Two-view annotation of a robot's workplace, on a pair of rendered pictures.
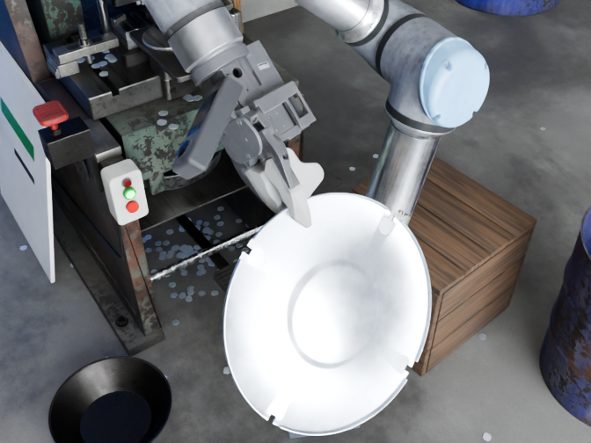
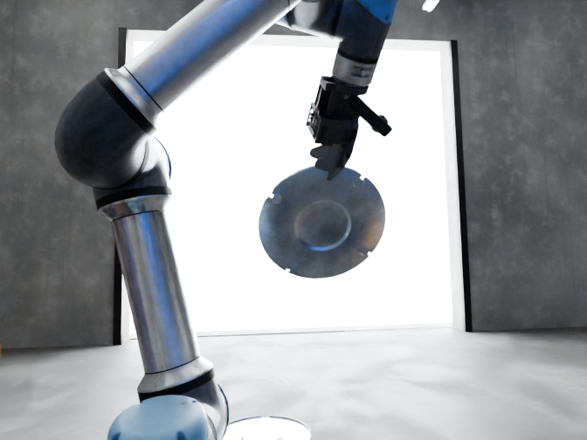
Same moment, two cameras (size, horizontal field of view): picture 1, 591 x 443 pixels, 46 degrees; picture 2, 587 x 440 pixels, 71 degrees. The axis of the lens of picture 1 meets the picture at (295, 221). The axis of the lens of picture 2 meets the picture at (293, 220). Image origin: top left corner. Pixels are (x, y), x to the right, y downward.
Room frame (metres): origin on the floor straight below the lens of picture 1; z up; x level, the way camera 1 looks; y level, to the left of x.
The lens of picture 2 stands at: (1.38, 0.34, 0.87)
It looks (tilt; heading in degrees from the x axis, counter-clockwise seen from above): 5 degrees up; 208
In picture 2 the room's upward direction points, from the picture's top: 1 degrees counter-clockwise
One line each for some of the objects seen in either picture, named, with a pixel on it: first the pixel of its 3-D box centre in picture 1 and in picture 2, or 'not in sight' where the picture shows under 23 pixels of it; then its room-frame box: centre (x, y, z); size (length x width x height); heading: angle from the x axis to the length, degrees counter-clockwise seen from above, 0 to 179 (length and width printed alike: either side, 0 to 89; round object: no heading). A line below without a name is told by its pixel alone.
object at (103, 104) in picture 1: (151, 54); not in sight; (1.59, 0.37, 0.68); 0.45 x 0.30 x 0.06; 124
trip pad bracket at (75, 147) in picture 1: (73, 161); not in sight; (1.22, 0.49, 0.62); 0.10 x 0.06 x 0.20; 124
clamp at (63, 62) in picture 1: (81, 44); not in sight; (1.49, 0.51, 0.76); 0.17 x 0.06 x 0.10; 124
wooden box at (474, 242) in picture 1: (421, 257); not in sight; (1.35, -0.35, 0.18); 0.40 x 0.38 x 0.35; 40
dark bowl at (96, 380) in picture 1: (113, 413); not in sight; (0.95, 0.46, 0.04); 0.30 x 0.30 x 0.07
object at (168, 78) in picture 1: (181, 69); not in sight; (1.44, 0.27, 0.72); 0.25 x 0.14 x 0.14; 34
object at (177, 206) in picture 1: (167, 165); not in sight; (1.60, 0.37, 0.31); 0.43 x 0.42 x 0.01; 124
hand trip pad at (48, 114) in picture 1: (54, 125); not in sight; (1.21, 0.51, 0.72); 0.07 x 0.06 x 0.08; 34
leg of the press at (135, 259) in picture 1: (51, 134); not in sight; (1.55, 0.67, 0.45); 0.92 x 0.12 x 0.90; 34
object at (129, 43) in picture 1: (147, 25); not in sight; (1.58, 0.36, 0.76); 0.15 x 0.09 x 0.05; 124
